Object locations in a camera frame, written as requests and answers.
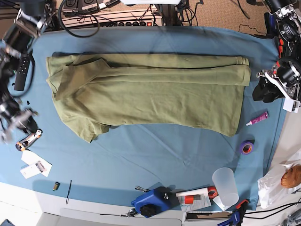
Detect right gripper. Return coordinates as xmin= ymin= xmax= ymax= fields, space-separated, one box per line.
xmin=0 ymin=108 xmax=39 ymax=143

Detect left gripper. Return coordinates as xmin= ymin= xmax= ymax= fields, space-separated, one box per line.
xmin=252 ymin=65 xmax=301 ymax=112

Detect olive green t-shirt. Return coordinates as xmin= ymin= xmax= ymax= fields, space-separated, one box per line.
xmin=46 ymin=54 xmax=251 ymax=142

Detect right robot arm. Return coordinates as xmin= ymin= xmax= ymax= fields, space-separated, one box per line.
xmin=0 ymin=0 xmax=56 ymax=143

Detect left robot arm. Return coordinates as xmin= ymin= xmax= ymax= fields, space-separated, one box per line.
xmin=253 ymin=0 xmax=301 ymax=113

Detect orange utility knife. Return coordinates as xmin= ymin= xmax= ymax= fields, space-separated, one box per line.
xmin=16 ymin=129 xmax=43 ymax=151

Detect pink glue tube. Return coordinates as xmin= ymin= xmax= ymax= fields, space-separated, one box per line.
xmin=246 ymin=111 xmax=269 ymax=126

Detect white paper cards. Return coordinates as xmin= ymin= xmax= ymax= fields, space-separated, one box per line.
xmin=20 ymin=150 xmax=52 ymax=179

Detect orange black tool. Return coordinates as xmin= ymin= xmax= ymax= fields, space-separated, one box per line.
xmin=276 ymin=37 xmax=289 ymax=59

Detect purple tape roll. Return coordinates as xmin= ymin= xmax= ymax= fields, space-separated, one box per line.
xmin=238 ymin=140 xmax=254 ymax=155

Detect small green battery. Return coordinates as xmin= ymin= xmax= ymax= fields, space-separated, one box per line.
xmin=53 ymin=182 xmax=60 ymax=191

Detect black remote control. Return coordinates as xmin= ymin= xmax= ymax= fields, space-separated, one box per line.
xmin=14 ymin=51 xmax=35 ymax=91

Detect black tweezers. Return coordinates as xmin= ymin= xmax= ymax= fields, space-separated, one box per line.
xmin=65 ymin=180 xmax=72 ymax=205

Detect translucent plastic cup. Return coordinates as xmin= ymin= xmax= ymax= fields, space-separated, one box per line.
xmin=212 ymin=167 xmax=239 ymax=207

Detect white plastic bag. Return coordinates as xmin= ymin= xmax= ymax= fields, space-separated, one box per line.
xmin=258 ymin=150 xmax=301 ymax=209

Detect blue table cloth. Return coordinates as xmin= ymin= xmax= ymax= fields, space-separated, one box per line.
xmin=0 ymin=27 xmax=286 ymax=208

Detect orange tape roll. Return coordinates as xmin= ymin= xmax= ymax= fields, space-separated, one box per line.
xmin=207 ymin=186 xmax=218 ymax=199

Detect blue clamp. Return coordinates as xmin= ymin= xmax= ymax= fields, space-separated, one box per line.
xmin=217 ymin=199 xmax=249 ymax=226

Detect blue plastic box device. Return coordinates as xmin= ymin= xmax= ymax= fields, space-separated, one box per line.
xmin=131 ymin=186 xmax=175 ymax=218

